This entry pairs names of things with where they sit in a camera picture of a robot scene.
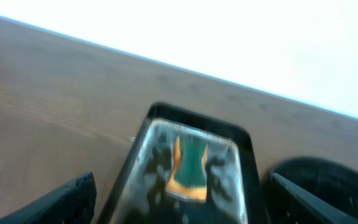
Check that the black rectangular soapy tray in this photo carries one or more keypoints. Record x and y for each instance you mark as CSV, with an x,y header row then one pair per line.
x,y
233,193

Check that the orange green sponge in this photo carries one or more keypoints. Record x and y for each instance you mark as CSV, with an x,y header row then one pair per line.
x,y
188,180

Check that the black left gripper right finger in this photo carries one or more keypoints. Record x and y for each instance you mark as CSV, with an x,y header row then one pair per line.
x,y
289,203

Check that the black round tray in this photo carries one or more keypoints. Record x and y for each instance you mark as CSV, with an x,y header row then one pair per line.
x,y
333,183

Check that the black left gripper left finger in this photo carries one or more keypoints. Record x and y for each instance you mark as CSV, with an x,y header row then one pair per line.
x,y
72,202

